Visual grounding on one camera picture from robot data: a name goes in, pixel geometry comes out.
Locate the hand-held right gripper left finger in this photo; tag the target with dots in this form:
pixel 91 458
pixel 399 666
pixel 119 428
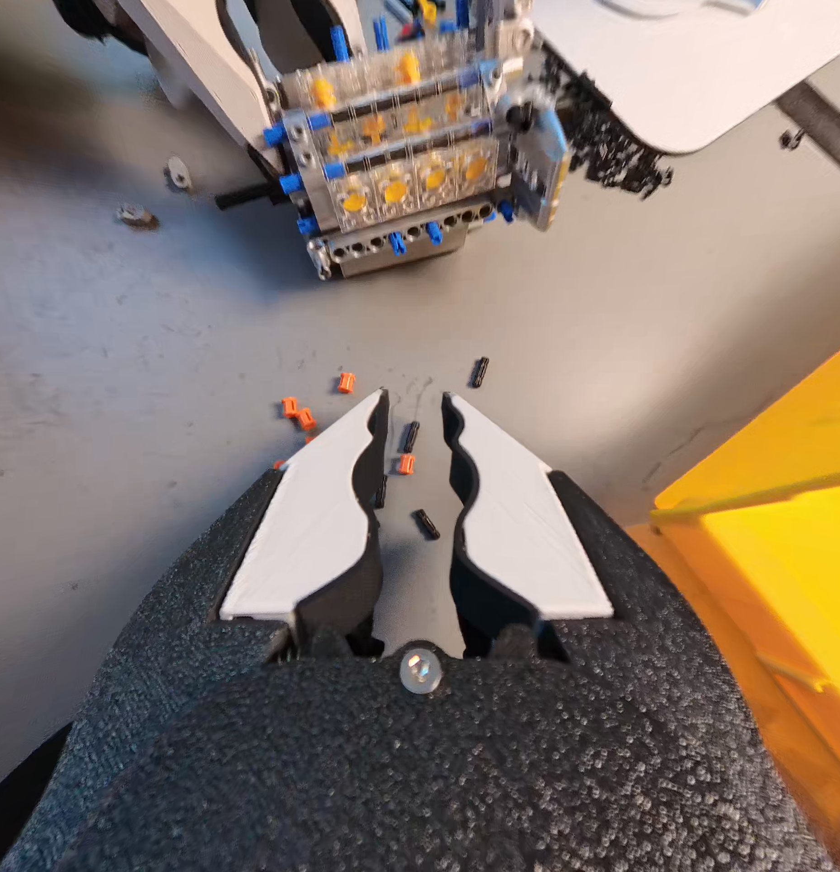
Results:
pixel 304 538

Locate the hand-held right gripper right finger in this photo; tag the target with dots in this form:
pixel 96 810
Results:
pixel 529 538

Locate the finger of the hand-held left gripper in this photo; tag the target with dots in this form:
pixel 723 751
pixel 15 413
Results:
pixel 304 27
pixel 202 61

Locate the cluster of orange bushes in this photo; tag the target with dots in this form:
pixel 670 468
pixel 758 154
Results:
pixel 306 420

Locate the toy brick engine model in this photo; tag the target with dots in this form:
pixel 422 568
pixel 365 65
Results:
pixel 407 164

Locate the yellow plastic bin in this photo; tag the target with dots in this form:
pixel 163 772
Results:
pixel 774 613

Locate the grey desk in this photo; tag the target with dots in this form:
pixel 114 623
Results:
pixel 121 354

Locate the small grey brick piece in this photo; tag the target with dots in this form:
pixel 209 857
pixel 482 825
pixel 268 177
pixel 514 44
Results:
pixel 134 215
pixel 179 172

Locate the pile of black pins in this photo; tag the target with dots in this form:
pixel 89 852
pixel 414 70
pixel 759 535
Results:
pixel 611 136

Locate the white book stand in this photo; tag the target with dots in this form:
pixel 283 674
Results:
pixel 706 68

